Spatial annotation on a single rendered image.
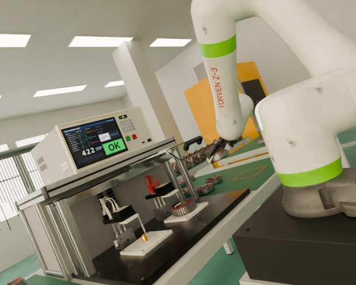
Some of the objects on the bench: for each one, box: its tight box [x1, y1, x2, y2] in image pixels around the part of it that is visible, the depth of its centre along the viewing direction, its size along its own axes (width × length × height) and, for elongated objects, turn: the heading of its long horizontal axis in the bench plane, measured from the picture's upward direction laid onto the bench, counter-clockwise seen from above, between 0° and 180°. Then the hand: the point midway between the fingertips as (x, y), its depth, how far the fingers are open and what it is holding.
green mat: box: [181, 157, 275, 200], centre depth 169 cm, size 94×61×1 cm, turn 137°
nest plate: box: [164, 202, 209, 223], centre depth 115 cm, size 15×15×1 cm
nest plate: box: [120, 230, 173, 256], centre depth 98 cm, size 15×15×1 cm
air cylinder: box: [153, 202, 172, 221], centre depth 125 cm, size 5×8×6 cm
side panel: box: [18, 202, 74, 282], centre depth 111 cm, size 28×3×32 cm, turn 137°
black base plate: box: [72, 188, 251, 285], centre depth 108 cm, size 47×64×2 cm
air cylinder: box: [111, 228, 136, 249], centre depth 108 cm, size 5×8×6 cm
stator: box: [205, 174, 223, 185], centre depth 165 cm, size 11×11×4 cm
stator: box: [171, 198, 197, 217], centre depth 115 cm, size 11×11×4 cm
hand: (217, 155), depth 136 cm, fingers closed on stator, 11 cm apart
